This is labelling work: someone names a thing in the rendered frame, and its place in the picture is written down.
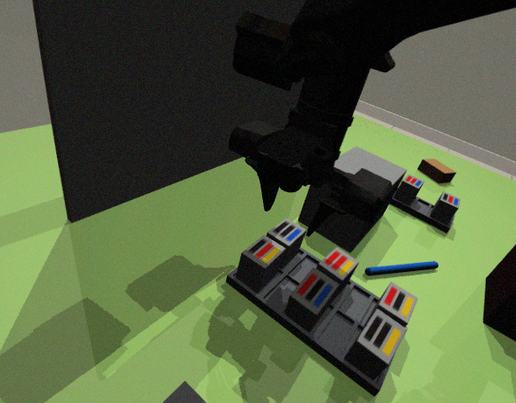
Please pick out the blue rod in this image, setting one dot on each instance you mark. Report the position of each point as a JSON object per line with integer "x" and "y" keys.
{"x": 398, "y": 268}

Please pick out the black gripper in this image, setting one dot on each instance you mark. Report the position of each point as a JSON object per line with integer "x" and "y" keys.
{"x": 362, "y": 195}

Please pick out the brown rectangular block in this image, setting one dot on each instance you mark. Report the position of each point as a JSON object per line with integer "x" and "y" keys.
{"x": 436, "y": 170}

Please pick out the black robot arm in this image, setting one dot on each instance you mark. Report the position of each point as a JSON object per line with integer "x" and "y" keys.
{"x": 333, "y": 44}

